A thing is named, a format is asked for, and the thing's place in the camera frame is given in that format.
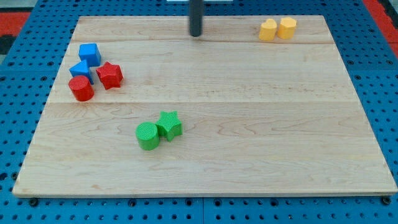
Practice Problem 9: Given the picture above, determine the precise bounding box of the red star block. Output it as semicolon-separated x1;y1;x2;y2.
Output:
96;62;124;90

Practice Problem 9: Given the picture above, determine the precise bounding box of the green star block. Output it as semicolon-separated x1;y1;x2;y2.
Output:
155;111;183;142

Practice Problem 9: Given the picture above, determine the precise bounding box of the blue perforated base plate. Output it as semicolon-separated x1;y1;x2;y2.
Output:
1;0;397;223

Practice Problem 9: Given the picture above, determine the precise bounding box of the green cylinder block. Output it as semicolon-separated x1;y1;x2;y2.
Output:
136;122;160;151

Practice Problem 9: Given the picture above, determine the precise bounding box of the yellow hexagon block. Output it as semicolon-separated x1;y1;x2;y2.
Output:
277;17;297;39

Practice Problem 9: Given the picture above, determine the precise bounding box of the blue cube block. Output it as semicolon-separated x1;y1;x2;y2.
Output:
78;43;101;67

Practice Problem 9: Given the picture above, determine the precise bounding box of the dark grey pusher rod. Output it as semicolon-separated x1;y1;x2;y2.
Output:
188;0;204;37

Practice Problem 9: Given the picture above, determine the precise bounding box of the red cylinder block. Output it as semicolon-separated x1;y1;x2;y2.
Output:
68;75;95;101

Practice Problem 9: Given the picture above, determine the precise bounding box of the blue triangle block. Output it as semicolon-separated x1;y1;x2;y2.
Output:
69;60;94;85

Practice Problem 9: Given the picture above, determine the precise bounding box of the yellow heart block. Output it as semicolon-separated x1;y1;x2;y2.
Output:
259;19;277;41

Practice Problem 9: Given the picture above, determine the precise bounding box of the light wooden board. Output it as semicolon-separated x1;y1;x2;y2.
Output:
12;16;397;198

